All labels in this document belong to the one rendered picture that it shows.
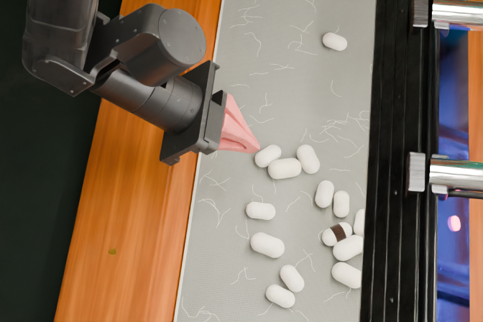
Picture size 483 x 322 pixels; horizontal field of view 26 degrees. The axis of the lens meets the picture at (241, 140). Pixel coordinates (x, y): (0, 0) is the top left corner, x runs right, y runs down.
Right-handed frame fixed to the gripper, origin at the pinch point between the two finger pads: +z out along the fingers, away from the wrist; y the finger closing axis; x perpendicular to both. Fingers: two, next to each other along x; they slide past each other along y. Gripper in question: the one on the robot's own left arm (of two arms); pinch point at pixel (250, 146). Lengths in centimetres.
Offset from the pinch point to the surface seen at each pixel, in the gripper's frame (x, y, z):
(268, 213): 2.6, -5.0, 5.7
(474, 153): -12.7, 4.8, 21.8
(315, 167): -0.5, 1.4, 9.1
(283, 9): 4.8, 24.7, 6.2
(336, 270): -2.9, -11.0, 11.3
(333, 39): -0.8, 19.4, 9.9
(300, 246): 1.2, -7.7, 9.6
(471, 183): -34.8, -19.2, -6.8
